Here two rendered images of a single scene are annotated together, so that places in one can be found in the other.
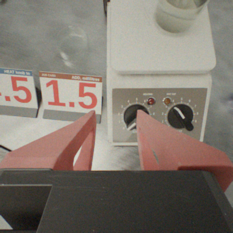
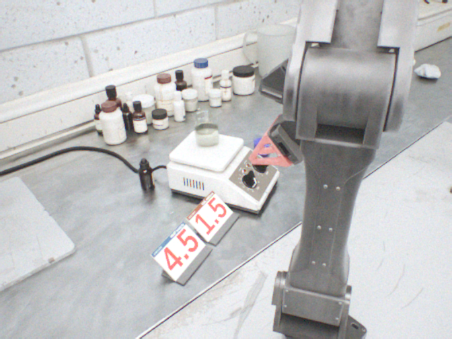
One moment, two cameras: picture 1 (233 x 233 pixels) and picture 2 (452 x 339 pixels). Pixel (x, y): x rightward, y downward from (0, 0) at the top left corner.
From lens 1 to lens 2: 0.66 m
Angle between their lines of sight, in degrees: 51
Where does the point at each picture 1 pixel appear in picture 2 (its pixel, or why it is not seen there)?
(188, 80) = (242, 153)
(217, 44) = not seen: hidden behind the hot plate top
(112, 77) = (222, 175)
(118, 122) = (248, 190)
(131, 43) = (210, 159)
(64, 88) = (204, 214)
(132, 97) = (238, 175)
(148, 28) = (206, 151)
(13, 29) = (114, 246)
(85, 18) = (144, 201)
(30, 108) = (202, 249)
